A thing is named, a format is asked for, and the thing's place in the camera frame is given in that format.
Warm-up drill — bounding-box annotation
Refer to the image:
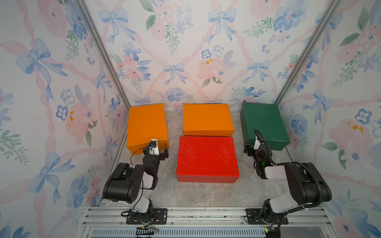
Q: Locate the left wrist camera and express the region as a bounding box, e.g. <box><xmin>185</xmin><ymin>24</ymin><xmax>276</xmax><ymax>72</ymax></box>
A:
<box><xmin>148</xmin><ymin>139</ymin><xmax>159</xmax><ymax>156</ymax></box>

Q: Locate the corner aluminium post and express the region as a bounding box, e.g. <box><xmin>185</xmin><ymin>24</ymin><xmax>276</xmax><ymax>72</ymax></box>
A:
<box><xmin>73</xmin><ymin>0</ymin><xmax>131</xmax><ymax>111</ymax></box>
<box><xmin>274</xmin><ymin>0</ymin><xmax>342</xmax><ymax>106</ymax></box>

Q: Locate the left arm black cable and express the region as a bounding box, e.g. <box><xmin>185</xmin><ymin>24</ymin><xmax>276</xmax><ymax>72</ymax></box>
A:
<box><xmin>120</xmin><ymin>147</ymin><xmax>155</xmax><ymax>217</ymax></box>

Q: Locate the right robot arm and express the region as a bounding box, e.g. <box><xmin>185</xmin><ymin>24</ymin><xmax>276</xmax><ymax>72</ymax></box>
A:
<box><xmin>244</xmin><ymin>144</ymin><xmax>332</xmax><ymax>225</ymax></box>

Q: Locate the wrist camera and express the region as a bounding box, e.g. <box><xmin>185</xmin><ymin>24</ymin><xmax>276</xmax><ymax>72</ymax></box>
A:
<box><xmin>254</xmin><ymin>137</ymin><xmax>261</xmax><ymax>150</ymax></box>
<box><xmin>148</xmin><ymin>139</ymin><xmax>159</xmax><ymax>156</ymax></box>

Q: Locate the red shoebox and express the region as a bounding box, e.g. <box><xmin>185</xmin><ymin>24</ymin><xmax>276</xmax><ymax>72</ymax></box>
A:
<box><xmin>176</xmin><ymin>136</ymin><xmax>240</xmax><ymax>183</ymax></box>

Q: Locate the orange shoebox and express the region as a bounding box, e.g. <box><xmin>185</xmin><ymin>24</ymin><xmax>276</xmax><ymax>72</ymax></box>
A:
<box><xmin>126</xmin><ymin>104</ymin><xmax>170</xmax><ymax>154</ymax></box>
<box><xmin>183</xmin><ymin>104</ymin><xmax>234</xmax><ymax>137</ymax></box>

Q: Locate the left corner aluminium post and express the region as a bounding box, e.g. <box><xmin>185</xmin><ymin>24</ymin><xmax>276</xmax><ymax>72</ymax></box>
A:
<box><xmin>73</xmin><ymin>0</ymin><xmax>131</xmax><ymax>111</ymax></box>

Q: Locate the green shoebox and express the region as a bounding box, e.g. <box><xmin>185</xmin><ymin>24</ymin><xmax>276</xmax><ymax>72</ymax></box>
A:
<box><xmin>240</xmin><ymin>102</ymin><xmax>290</xmax><ymax>151</ymax></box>

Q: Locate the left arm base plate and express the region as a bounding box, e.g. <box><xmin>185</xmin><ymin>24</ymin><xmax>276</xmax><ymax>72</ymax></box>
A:
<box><xmin>126</xmin><ymin>208</ymin><xmax>168</xmax><ymax>225</ymax></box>

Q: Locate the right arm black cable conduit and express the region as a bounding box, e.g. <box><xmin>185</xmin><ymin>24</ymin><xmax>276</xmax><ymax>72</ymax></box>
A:
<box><xmin>252</xmin><ymin>128</ymin><xmax>323</xmax><ymax>238</ymax></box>

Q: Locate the right corner aluminium post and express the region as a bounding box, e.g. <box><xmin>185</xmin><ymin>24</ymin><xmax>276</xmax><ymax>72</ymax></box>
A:
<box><xmin>274</xmin><ymin>0</ymin><xmax>342</xmax><ymax>106</ymax></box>

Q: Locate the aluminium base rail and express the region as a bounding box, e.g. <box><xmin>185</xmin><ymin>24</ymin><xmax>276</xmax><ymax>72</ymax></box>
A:
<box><xmin>77</xmin><ymin>207</ymin><xmax>338</xmax><ymax>238</ymax></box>

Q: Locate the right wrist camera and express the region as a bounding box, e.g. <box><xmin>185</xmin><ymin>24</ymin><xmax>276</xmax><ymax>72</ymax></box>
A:
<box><xmin>254</xmin><ymin>137</ymin><xmax>261</xmax><ymax>150</ymax></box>

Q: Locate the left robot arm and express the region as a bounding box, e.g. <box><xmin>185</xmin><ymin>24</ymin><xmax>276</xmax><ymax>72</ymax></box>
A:
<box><xmin>103</xmin><ymin>139</ymin><xmax>169</xmax><ymax>225</ymax></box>

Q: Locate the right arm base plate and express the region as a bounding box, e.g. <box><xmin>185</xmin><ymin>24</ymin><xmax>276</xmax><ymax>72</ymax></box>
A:
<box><xmin>244</xmin><ymin>208</ymin><xmax>289</xmax><ymax>225</ymax></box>

